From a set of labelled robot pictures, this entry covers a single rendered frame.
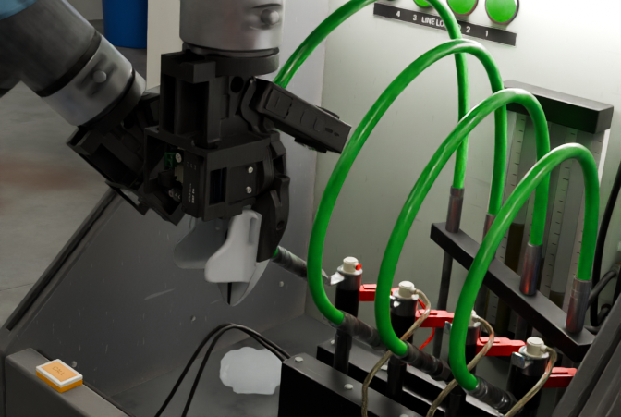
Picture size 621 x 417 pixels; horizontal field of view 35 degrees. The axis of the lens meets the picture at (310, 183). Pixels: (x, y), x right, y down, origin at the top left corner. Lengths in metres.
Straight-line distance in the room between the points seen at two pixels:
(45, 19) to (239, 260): 0.25
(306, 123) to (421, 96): 0.61
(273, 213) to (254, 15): 0.15
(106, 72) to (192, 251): 0.18
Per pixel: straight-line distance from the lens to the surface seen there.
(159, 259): 1.35
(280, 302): 1.56
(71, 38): 0.84
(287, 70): 0.95
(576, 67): 1.23
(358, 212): 1.48
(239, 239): 0.76
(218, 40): 0.69
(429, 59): 0.98
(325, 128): 0.78
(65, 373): 1.18
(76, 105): 0.85
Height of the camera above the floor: 1.57
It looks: 20 degrees down
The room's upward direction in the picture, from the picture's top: 4 degrees clockwise
